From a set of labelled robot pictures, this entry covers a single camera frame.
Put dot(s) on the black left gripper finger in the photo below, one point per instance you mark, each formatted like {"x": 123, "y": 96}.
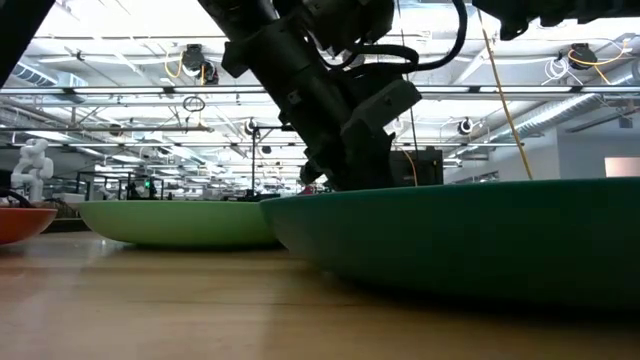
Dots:
{"x": 325, "y": 177}
{"x": 372, "y": 150}

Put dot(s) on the dark green plastic plate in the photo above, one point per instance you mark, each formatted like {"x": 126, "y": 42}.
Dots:
{"x": 450, "y": 240}

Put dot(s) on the light green plastic plate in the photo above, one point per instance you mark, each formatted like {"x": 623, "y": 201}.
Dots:
{"x": 175, "y": 222}

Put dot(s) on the orange-brown plastic plate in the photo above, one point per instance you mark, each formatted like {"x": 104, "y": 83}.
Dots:
{"x": 22, "y": 225}

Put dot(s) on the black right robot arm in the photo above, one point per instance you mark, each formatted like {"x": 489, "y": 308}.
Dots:
{"x": 575, "y": 10}

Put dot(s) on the small round ceiling reel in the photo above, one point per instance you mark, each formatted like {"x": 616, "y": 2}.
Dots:
{"x": 465, "y": 126}
{"x": 250, "y": 127}

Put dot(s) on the black monitor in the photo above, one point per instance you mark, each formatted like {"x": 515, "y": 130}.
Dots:
{"x": 427, "y": 167}

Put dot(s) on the long ceiling light strip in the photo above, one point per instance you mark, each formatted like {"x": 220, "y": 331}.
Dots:
{"x": 125, "y": 90}

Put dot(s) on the white humanoid robot figure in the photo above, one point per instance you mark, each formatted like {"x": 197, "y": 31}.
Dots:
{"x": 32, "y": 167}

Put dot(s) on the black frame stand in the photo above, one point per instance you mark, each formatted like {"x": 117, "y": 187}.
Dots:
{"x": 253, "y": 155}

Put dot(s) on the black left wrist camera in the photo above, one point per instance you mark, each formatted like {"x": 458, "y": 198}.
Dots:
{"x": 350, "y": 20}

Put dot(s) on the silver ventilation duct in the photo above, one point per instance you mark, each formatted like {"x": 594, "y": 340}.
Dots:
{"x": 560, "y": 115}

